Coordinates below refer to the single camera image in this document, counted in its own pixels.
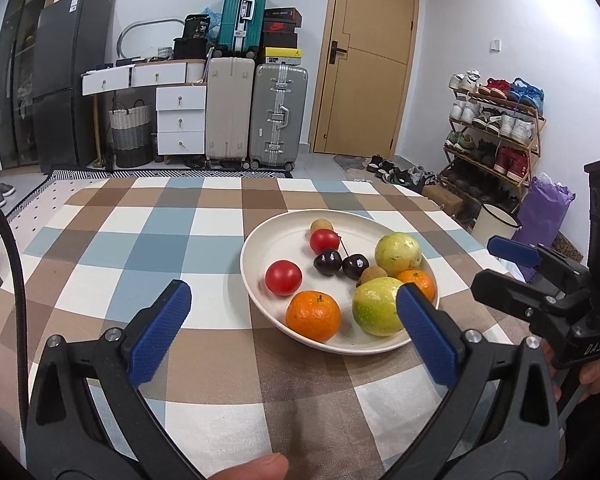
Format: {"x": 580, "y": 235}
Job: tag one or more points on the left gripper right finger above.
{"x": 498, "y": 418}

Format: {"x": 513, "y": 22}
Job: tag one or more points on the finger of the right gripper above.
{"x": 514, "y": 252}
{"x": 518, "y": 299}

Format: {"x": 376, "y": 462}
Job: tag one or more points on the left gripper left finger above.
{"x": 88, "y": 418}

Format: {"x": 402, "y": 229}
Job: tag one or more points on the orange tangerine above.
{"x": 422, "y": 280}
{"x": 314, "y": 315}

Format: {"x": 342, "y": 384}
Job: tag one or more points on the green passion fruit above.
{"x": 398, "y": 252}

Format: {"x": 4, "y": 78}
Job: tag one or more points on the yellow-green passion fruit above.
{"x": 374, "y": 307}

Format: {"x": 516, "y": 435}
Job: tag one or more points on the brown longan large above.
{"x": 371, "y": 273}

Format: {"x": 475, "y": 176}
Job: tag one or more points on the dark cherry with stem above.
{"x": 353, "y": 265}

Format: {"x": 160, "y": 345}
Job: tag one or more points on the red cherry tomato back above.
{"x": 323, "y": 239}

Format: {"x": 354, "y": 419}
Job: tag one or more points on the red cherry tomato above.
{"x": 323, "y": 239}
{"x": 283, "y": 278}

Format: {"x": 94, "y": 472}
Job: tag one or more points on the brown longan small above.
{"x": 320, "y": 224}

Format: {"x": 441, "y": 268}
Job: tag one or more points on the red cherry tomato front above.
{"x": 283, "y": 278}

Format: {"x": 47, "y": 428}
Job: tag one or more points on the person's right hand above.
{"x": 589, "y": 374}

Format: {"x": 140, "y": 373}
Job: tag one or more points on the person's left hand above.
{"x": 269, "y": 467}

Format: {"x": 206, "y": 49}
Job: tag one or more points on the purple bag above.
{"x": 542, "y": 211}

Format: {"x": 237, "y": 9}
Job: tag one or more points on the cream bucket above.
{"x": 493, "y": 220}

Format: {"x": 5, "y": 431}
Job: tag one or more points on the shoe rack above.
{"x": 494, "y": 140}

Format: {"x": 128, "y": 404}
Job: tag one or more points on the checkered tablecloth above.
{"x": 233, "y": 387}

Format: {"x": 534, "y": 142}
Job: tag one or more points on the cream oval plate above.
{"x": 329, "y": 279}

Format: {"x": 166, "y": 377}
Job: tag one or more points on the wooden door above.
{"x": 363, "y": 77}

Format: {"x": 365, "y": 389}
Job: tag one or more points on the silver suitcase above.
{"x": 278, "y": 100}

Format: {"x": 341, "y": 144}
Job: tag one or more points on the woven laundry basket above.
{"x": 131, "y": 134}

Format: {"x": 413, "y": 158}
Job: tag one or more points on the yellow shoe box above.
{"x": 283, "y": 56}

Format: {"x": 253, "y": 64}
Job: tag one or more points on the beige suitcase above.
{"x": 228, "y": 107}

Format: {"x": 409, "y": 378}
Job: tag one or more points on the black shoe boxes stack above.
{"x": 280, "y": 27}

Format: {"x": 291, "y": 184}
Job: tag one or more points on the black glass cabinet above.
{"x": 17, "y": 42}

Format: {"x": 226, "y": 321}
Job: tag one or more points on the white drawer desk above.
{"x": 178, "y": 106}

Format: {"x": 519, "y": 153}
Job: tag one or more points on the teal suitcase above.
{"x": 241, "y": 28}

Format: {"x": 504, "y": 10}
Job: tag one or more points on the black refrigerator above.
{"x": 70, "y": 40}

